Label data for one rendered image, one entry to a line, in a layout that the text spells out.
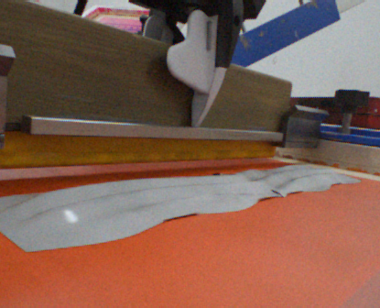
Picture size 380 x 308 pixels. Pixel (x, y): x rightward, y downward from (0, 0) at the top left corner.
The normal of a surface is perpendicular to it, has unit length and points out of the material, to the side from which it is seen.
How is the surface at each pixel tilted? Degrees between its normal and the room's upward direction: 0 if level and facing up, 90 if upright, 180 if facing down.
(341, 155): 90
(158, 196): 27
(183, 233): 0
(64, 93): 90
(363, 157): 90
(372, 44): 90
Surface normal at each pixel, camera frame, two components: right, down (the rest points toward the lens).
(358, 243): 0.11, -0.99
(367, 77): -0.67, 0.01
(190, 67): 0.74, 0.06
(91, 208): 0.56, -0.76
